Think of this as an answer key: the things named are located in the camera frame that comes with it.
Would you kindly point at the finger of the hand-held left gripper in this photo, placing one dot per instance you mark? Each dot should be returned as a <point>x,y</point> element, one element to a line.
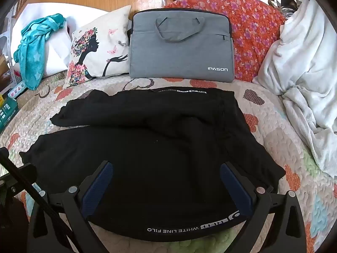
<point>26,175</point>

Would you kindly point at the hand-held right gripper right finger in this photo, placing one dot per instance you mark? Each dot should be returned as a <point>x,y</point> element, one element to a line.
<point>237,189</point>

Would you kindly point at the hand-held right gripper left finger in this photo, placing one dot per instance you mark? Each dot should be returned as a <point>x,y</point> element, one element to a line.
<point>98,189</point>

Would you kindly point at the black pants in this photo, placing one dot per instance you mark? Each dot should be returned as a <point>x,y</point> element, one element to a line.
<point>158,150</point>

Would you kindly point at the heart patterned quilt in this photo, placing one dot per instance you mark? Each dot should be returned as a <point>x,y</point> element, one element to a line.
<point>276,142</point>

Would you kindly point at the green box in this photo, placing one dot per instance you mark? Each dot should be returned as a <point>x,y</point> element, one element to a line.
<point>8,113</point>

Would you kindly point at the white tray with coloured wells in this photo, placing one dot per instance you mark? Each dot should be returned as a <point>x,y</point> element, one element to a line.
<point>17,89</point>

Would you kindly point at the teal star towel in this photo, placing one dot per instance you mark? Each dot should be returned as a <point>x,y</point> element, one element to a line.
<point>31,58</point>

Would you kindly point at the plain white pillow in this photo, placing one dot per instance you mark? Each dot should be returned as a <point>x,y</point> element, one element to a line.
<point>56,58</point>

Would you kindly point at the white printed silhouette pillow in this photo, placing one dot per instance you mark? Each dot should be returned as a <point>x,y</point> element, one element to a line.
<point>105,44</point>

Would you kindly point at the grey laptop bag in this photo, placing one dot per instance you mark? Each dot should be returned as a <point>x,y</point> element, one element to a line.
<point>181,55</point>

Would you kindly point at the white fleece blanket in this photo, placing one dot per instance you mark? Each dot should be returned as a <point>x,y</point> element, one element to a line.
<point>302,58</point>

